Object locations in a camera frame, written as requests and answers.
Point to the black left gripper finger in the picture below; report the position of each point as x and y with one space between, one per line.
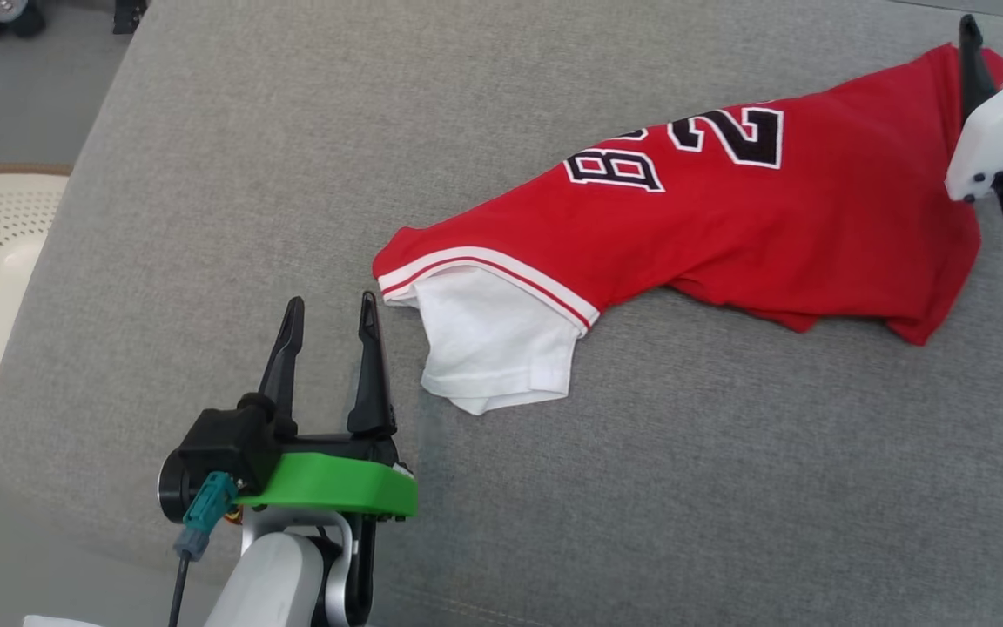
282 374
371 383

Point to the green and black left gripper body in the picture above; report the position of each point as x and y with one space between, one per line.
336 483

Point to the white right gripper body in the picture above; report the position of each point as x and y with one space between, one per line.
1002 122

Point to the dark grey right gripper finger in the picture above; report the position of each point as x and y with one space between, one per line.
973 70

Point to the red basketball jersey white trim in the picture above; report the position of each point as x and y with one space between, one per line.
771 235

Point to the black caster wheel base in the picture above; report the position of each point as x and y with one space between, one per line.
5 17

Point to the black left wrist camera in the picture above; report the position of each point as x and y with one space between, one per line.
223 448

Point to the small black floor bracket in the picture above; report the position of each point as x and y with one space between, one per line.
129 13

